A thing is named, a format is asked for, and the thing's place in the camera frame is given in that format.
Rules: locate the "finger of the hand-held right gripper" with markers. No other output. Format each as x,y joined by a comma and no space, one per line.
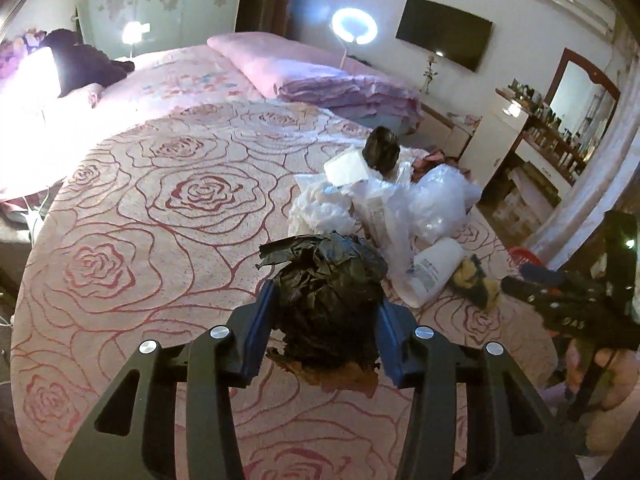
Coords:
525,290
537,272

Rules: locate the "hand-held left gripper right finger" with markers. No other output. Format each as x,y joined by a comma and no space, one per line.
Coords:
387,345

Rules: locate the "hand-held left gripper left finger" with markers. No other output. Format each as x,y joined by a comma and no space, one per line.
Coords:
260,332

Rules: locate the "large black plastic bag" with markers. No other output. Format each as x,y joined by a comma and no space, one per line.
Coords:
320,285

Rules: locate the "person's right hand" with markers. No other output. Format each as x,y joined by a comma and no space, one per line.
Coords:
620,375

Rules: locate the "red basket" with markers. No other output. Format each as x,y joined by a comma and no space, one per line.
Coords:
525,256

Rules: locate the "yellow banana peel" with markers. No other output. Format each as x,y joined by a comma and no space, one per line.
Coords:
470,274

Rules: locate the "stacked cardboard boxes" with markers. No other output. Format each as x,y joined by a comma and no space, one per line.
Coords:
525,195

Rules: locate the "white plastic bottle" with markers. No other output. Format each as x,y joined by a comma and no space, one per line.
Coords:
432,270

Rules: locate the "dressing table with bottles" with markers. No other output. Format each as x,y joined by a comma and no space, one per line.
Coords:
600,175

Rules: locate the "clear crumpled plastic bag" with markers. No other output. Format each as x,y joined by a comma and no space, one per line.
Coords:
445,195

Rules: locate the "white labelled plastic wrapper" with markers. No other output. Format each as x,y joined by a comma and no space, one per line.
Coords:
380,215

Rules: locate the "white fluffy wad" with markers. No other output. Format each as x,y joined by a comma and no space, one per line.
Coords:
315,205

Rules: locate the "white cabinet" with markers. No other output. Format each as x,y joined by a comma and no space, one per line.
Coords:
495,135

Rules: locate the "row of cosmetic bottles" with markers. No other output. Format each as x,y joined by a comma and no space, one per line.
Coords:
550,125

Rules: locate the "orange crumpled plastic bag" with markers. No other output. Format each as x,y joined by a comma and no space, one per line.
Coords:
434,157

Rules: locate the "white foam block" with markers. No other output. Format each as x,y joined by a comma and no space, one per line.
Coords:
345,167

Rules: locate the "brown framed mirror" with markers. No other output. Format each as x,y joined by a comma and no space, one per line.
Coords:
580,90

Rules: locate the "small crumpled black plastic bag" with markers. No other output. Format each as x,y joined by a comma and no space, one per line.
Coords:
380,152

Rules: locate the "single rose in vase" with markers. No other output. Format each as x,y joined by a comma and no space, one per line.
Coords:
428,72

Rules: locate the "folded purple quilt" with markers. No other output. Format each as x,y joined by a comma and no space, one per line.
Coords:
350,95

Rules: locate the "pink floral bed sheet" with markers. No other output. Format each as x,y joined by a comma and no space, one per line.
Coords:
165,80

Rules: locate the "folded pink quilt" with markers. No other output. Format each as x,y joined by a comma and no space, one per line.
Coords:
250,55

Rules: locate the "black plush toy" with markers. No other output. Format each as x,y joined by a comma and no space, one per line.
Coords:
80,65

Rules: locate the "floral white wardrobe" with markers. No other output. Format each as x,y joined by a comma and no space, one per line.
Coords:
160,0

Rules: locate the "purple plush item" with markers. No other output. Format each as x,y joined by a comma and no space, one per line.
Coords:
20,47

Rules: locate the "wall-mounted black television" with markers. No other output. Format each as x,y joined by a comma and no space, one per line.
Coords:
442,32

